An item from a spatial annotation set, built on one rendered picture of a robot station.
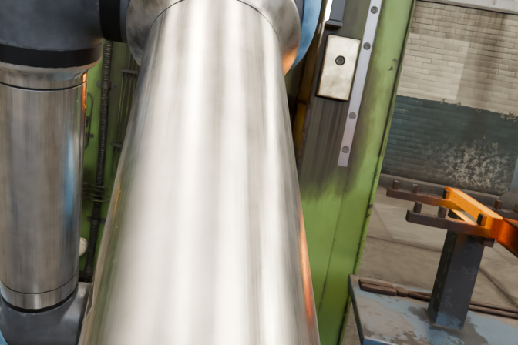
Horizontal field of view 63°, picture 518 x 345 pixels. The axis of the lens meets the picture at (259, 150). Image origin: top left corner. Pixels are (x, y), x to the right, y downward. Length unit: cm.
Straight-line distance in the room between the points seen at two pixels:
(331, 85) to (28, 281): 94
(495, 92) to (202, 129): 739
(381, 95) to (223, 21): 107
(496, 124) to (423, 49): 163
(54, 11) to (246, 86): 17
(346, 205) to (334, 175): 10
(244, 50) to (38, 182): 25
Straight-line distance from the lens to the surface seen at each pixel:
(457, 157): 741
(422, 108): 719
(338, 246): 134
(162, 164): 16
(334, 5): 122
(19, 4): 33
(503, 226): 86
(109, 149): 131
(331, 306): 142
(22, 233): 44
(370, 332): 93
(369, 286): 110
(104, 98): 127
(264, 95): 20
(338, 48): 123
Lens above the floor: 117
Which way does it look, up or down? 8 degrees down
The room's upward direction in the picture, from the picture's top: 10 degrees clockwise
